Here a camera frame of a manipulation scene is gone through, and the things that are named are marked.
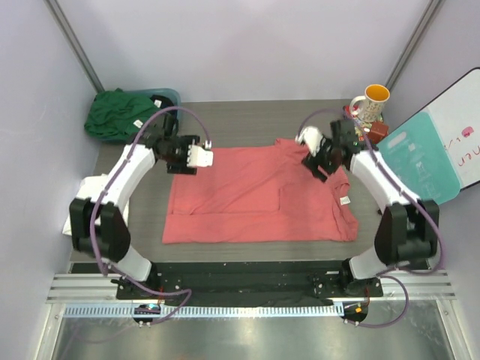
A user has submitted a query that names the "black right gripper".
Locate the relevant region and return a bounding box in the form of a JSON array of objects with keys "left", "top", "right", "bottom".
[{"left": 302, "top": 134, "right": 343, "bottom": 184}]

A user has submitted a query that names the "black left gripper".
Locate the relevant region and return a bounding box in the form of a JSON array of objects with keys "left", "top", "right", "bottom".
[{"left": 160, "top": 136, "right": 200, "bottom": 175}]

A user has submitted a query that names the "pink t-shirt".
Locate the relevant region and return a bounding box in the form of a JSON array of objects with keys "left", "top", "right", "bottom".
[{"left": 162, "top": 139, "right": 359, "bottom": 245}]

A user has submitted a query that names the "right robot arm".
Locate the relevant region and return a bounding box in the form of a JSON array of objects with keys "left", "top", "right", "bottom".
[{"left": 295, "top": 118, "right": 440, "bottom": 296}]

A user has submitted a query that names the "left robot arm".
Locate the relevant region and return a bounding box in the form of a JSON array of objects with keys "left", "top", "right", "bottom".
[{"left": 67, "top": 106, "right": 213, "bottom": 299}]

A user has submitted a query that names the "dark navy t-shirt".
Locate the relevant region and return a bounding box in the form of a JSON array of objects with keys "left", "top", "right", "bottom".
[{"left": 150, "top": 94, "right": 175, "bottom": 109}]

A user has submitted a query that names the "blue plastic bin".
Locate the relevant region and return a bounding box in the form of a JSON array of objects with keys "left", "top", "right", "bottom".
[{"left": 97, "top": 88, "right": 183, "bottom": 143}]

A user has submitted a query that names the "red book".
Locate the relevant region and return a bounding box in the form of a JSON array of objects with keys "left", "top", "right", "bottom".
[{"left": 355, "top": 115, "right": 385, "bottom": 141}]

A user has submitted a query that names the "green t-shirt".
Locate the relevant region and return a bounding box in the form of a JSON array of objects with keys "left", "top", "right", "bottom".
[{"left": 83, "top": 88, "right": 161, "bottom": 143}]

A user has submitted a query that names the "small brown box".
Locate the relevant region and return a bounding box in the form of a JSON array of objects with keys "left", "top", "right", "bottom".
[{"left": 367, "top": 121, "right": 389, "bottom": 144}]

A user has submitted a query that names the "folded white t-shirt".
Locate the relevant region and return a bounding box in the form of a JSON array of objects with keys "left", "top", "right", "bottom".
[{"left": 62, "top": 174, "right": 134, "bottom": 236}]

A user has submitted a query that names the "white mug orange inside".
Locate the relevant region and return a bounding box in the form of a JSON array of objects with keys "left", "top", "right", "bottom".
[{"left": 349, "top": 84, "right": 390, "bottom": 123}]

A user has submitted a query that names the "teal folding board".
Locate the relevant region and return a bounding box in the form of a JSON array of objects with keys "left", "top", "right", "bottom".
[{"left": 377, "top": 111, "right": 461, "bottom": 205}]

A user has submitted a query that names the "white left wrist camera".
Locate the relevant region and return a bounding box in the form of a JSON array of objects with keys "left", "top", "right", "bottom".
[{"left": 187, "top": 140, "right": 214, "bottom": 168}]

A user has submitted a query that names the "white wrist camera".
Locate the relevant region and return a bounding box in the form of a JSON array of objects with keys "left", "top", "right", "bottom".
[
  {"left": 295, "top": 126, "right": 324, "bottom": 156},
  {"left": 187, "top": 140, "right": 214, "bottom": 168}
]

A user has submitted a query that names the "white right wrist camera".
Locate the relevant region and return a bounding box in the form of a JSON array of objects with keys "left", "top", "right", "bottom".
[{"left": 295, "top": 126, "right": 324, "bottom": 156}]

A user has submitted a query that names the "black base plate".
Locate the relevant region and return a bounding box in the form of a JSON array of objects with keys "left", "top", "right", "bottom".
[{"left": 115, "top": 261, "right": 384, "bottom": 305}]

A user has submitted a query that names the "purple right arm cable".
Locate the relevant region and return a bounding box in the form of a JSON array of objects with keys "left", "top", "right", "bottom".
[{"left": 296, "top": 108, "right": 447, "bottom": 329}]

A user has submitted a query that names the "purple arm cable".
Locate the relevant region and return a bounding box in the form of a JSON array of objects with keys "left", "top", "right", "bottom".
[
  {"left": 89, "top": 106, "right": 211, "bottom": 327},
  {"left": 296, "top": 108, "right": 447, "bottom": 329}
]

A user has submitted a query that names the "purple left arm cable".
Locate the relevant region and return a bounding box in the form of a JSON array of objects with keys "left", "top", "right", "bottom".
[{"left": 89, "top": 106, "right": 211, "bottom": 327}]

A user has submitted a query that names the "whiteboard with black frame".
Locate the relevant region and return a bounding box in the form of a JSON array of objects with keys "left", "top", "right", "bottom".
[{"left": 413, "top": 67, "right": 479, "bottom": 191}]

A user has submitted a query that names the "aluminium rail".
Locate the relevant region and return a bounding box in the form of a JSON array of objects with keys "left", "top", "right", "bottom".
[{"left": 47, "top": 271, "right": 455, "bottom": 323}]

